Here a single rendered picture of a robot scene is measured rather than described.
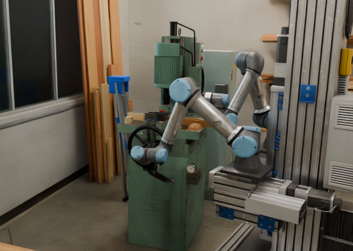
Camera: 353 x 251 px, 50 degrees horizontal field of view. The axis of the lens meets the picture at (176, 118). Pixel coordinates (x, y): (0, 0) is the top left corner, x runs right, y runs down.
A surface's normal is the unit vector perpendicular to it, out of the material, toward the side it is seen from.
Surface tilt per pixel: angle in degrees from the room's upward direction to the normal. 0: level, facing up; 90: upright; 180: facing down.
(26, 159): 90
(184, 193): 90
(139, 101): 90
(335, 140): 90
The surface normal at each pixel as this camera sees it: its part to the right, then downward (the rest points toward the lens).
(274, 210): -0.52, 0.15
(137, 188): -0.29, 0.18
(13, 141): 0.96, 0.08
